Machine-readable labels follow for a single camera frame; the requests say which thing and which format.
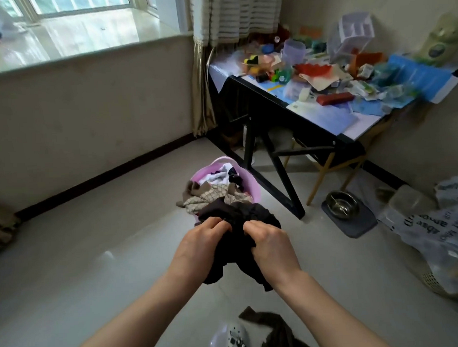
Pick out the pink plastic laundry tub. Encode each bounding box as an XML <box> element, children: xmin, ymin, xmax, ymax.
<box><xmin>188</xmin><ymin>155</ymin><xmax>262</xmax><ymax>223</ymax></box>

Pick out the beige curtain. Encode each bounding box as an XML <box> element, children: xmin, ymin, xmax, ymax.
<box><xmin>187</xmin><ymin>0</ymin><xmax>290</xmax><ymax>138</ymax></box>

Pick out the printed plastic bag pile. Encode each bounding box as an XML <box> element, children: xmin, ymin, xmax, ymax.
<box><xmin>375</xmin><ymin>173</ymin><xmax>458</xmax><ymax>306</ymax></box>

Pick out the beige plaid garment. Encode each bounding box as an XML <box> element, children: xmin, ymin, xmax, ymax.
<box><xmin>175</xmin><ymin>178</ymin><xmax>255</xmax><ymax>217</ymax></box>

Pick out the dark brown baseboard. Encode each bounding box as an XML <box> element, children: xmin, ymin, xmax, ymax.
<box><xmin>12</xmin><ymin>126</ymin><xmax>409</xmax><ymax>223</ymax></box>

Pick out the white and navy garment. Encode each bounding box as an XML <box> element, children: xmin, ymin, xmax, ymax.
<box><xmin>198</xmin><ymin>162</ymin><xmax>245</xmax><ymax>194</ymax></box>

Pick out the white window sill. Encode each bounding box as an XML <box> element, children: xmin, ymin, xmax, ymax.
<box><xmin>0</xmin><ymin>6</ymin><xmax>194</xmax><ymax>77</ymax></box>

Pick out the cream perforated basket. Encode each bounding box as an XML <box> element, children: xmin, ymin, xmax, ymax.
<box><xmin>418</xmin><ymin>268</ymin><xmax>455</xmax><ymax>297</ymax></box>

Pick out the blue white table cover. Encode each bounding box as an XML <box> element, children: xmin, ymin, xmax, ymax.
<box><xmin>208</xmin><ymin>43</ymin><xmax>458</xmax><ymax>147</ymax></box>

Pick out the black metal table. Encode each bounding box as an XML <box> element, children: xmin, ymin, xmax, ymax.
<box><xmin>204</xmin><ymin>60</ymin><xmax>370</xmax><ymax>224</ymax></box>

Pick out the steel pet bowl on mat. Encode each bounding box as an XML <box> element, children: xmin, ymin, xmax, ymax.
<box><xmin>320</xmin><ymin>190</ymin><xmax>379</xmax><ymax>240</ymax></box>

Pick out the white right clog shoe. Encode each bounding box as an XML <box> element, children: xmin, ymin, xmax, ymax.
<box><xmin>208</xmin><ymin>320</ymin><xmax>250</xmax><ymax>347</ymax></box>

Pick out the dark brown garment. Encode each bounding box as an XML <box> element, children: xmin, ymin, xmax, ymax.
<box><xmin>238</xmin><ymin>304</ymin><xmax>313</xmax><ymax>347</ymax></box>

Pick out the person's right hand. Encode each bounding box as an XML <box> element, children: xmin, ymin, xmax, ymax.
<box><xmin>242</xmin><ymin>217</ymin><xmax>303</xmax><ymax>290</ymax></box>

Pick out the white window frame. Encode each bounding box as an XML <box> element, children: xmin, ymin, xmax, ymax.
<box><xmin>0</xmin><ymin>0</ymin><xmax>191</xmax><ymax>38</ymax></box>

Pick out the person's left forearm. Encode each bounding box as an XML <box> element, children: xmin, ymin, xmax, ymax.
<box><xmin>62</xmin><ymin>271</ymin><xmax>206</xmax><ymax>347</ymax></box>

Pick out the person's left hand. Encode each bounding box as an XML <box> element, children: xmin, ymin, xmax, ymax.
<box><xmin>167</xmin><ymin>215</ymin><xmax>235</xmax><ymax>285</ymax></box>

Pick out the black garment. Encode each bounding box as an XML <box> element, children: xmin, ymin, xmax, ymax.
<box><xmin>194</xmin><ymin>195</ymin><xmax>285</xmax><ymax>295</ymax></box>

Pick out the wooden stool leg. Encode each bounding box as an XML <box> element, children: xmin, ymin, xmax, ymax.
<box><xmin>281</xmin><ymin>117</ymin><xmax>397</xmax><ymax>207</ymax></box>

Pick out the person's right forearm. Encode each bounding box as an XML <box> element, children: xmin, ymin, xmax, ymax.
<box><xmin>271</xmin><ymin>267</ymin><xmax>393</xmax><ymax>347</ymax></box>

